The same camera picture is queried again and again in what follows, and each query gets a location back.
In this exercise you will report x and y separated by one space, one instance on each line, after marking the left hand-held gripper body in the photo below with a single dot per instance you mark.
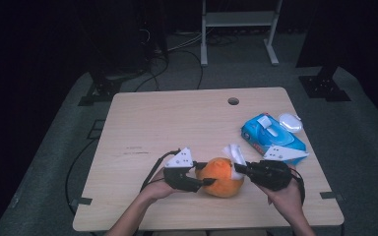
178 178

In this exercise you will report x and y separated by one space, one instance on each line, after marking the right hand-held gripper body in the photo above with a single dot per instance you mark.
269 175

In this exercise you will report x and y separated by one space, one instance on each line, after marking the person's left hand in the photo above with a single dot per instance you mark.
157 190

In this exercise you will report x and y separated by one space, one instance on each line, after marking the person's right hand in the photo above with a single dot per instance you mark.
287 200

